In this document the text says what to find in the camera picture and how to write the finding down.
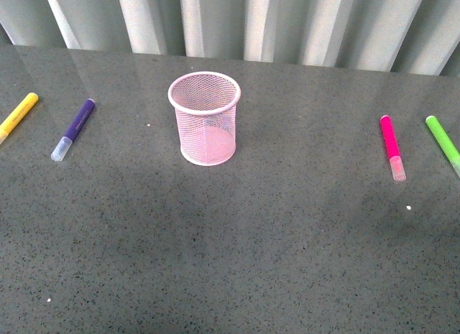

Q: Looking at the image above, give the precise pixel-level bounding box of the grey pleated curtain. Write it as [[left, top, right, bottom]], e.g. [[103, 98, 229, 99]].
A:
[[1, 0, 459, 76]]

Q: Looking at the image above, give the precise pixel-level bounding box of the green marker pen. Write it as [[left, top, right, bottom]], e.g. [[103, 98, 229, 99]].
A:
[[425, 115, 460, 176]]

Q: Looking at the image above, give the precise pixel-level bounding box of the yellow marker pen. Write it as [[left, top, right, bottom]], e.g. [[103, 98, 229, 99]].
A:
[[1, 93, 39, 143]]

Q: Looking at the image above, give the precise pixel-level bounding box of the pink marker pen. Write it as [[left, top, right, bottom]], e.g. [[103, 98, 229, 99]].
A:
[[380, 115, 406, 182]]

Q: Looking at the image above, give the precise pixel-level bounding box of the pink mesh pen cup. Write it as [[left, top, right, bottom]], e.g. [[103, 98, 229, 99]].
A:
[[167, 71, 242, 166]]

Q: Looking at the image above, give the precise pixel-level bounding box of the purple marker pen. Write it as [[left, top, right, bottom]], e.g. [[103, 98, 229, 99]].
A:
[[50, 98, 96, 162]]

